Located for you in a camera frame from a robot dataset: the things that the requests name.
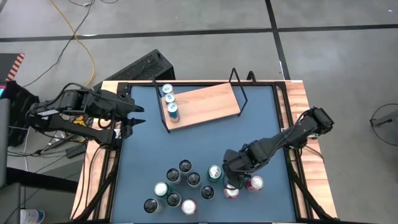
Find Celsius Arctic Vibe can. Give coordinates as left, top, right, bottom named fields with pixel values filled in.
left=200, top=185, right=215, bottom=200

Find Celsius Tropical Vibe can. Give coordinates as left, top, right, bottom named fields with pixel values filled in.
left=187, top=172, right=202, bottom=189

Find green soda can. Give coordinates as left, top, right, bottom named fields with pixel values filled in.
left=154, top=182, right=170, bottom=198
left=207, top=164, right=223, bottom=183

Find black crate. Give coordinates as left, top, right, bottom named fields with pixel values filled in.
left=0, top=80, right=41, bottom=147

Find yellow floor cable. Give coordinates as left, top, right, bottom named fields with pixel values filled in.
left=49, top=0, right=96, bottom=125

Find white blue object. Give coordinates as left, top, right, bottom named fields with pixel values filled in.
left=20, top=208, right=46, bottom=224

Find black panel orange hazard stripes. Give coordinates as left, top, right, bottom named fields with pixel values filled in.
left=0, top=52, right=25, bottom=82

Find grey cabinet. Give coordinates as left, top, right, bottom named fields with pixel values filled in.
left=0, top=98, right=12, bottom=187

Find black-lidded Celsius can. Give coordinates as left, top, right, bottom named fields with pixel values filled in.
left=165, top=168, right=182, bottom=185
left=167, top=192, right=183, bottom=208
left=143, top=198, right=162, bottom=215
left=178, top=159, right=193, bottom=175

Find wooden shelf black wire frame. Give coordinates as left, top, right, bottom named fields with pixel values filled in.
left=152, top=67, right=257, bottom=134

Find black stand base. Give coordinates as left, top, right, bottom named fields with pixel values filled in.
left=369, top=103, right=398, bottom=144

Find black table frame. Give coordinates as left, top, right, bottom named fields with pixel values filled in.
left=93, top=80, right=312, bottom=223

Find black cable sleeve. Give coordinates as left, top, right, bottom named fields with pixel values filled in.
left=70, top=146, right=122, bottom=222
left=284, top=152, right=336, bottom=222

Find black floor cable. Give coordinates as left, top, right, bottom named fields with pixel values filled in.
left=22, top=0, right=121, bottom=88

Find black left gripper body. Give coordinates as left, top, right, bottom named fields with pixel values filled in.
left=104, top=92, right=134, bottom=121

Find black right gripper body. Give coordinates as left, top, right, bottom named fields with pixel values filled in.
left=222, top=148, right=254, bottom=175

